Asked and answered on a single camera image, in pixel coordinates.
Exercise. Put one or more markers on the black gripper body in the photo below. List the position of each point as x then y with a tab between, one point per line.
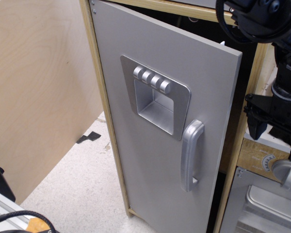
278	106

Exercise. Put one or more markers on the silver fridge door handle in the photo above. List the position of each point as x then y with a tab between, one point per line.
188	150

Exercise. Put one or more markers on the grey toy fridge door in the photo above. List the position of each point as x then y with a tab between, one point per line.
149	156

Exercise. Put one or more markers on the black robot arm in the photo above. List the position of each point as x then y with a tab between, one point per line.
263	21

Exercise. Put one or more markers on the white toy sink counter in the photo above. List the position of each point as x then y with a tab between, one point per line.
275	70

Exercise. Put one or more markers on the silver oven knob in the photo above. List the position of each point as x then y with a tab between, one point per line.
282	171

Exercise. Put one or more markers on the grey toy oven door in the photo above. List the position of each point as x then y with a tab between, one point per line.
237	217

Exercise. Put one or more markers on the silver ice dispenser panel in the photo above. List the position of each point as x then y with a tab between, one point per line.
155	97

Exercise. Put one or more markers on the grey freezer door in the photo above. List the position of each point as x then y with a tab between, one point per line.
203	3

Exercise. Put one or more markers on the black tape on floor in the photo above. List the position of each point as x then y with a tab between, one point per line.
92	137

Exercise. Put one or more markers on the plywood board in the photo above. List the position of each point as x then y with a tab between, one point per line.
48	89

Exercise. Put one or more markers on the orange tape patch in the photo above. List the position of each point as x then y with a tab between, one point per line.
36	225

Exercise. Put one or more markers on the wooden toy kitchen frame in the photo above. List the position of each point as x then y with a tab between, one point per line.
200	21

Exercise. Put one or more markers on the silver oven door handle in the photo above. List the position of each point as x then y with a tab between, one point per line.
269	205

